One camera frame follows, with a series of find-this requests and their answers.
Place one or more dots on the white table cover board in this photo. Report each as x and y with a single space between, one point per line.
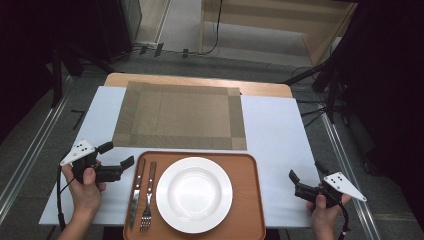
276 133

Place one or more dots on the black metal stand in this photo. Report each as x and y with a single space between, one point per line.
331 93
57 76

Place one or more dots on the orange wooden tray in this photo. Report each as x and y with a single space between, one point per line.
246 200

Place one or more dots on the white deep plate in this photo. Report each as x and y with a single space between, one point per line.
194 195

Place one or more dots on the light wooden shelf unit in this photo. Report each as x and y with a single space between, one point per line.
320 40

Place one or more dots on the person's left hand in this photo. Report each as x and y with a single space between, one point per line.
85 196

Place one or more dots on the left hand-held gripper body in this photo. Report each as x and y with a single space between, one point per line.
83 160

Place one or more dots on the person's right hand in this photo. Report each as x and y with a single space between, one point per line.
323 213

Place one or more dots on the metal floor rail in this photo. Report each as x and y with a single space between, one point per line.
346 160
30 156

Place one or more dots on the brown woven placemat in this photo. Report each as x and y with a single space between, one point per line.
180 115

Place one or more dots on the light wooden table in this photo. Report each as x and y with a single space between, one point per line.
266 90

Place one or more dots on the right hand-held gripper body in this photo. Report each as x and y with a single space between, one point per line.
330 190

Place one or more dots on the dark glass-fronted cabinet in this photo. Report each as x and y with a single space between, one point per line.
113 26

